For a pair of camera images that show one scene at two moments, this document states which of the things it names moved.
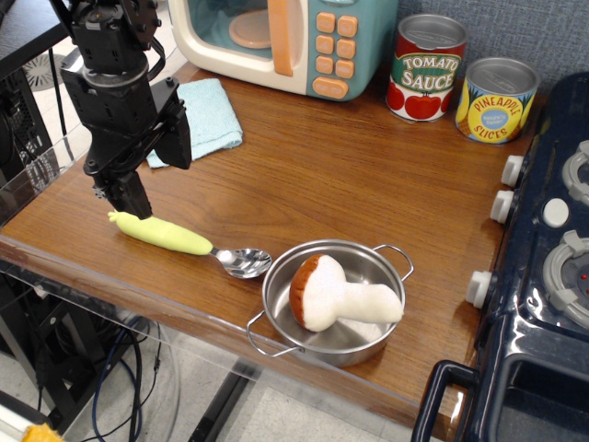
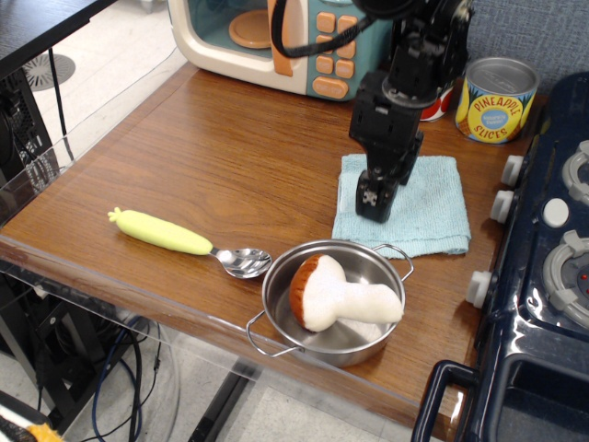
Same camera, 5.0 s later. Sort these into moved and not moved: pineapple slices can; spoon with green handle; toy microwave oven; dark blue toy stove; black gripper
Moved: black gripper
Not moved: pineapple slices can; spoon with green handle; toy microwave oven; dark blue toy stove
